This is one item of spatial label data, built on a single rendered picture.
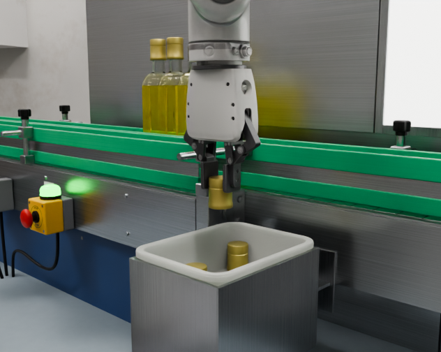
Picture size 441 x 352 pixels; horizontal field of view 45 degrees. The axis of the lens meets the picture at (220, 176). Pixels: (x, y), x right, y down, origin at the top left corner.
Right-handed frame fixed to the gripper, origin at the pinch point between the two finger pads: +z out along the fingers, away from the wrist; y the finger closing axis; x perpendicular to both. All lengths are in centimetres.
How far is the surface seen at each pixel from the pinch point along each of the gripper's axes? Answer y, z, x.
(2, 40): 315, -44, -133
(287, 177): 0.6, 2.7, -18.1
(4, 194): 77, 14, -6
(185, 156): 9.0, -1.9, -2.2
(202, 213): 9.8, 8.3, -6.7
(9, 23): 319, -57, -141
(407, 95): -13.1, -10.8, -34.0
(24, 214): 52, 13, 2
